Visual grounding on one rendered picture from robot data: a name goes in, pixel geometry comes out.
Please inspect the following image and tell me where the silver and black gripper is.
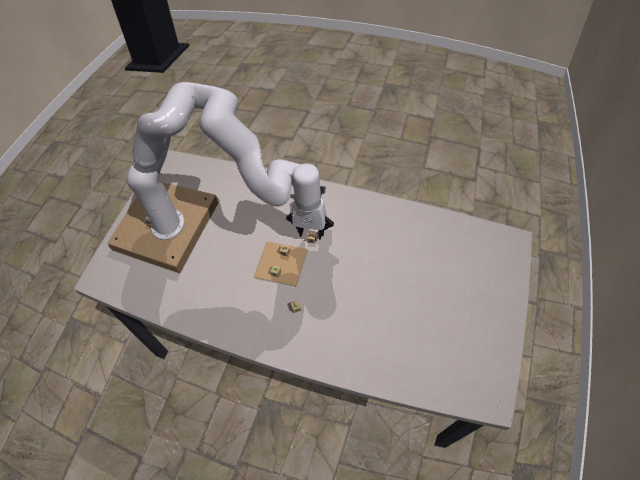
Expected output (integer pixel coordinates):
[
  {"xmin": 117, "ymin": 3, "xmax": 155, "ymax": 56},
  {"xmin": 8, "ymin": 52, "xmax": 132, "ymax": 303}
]
[{"xmin": 286, "ymin": 199, "xmax": 334, "ymax": 240}]

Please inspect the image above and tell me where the tan square mat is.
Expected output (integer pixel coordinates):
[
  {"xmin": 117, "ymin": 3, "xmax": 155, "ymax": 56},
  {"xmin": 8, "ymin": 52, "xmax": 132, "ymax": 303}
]
[{"xmin": 254, "ymin": 241, "xmax": 308, "ymax": 286}]

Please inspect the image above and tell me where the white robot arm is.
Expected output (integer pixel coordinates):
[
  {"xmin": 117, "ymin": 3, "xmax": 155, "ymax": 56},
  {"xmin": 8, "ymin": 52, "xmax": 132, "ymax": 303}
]
[{"xmin": 127, "ymin": 82, "xmax": 326, "ymax": 240}]

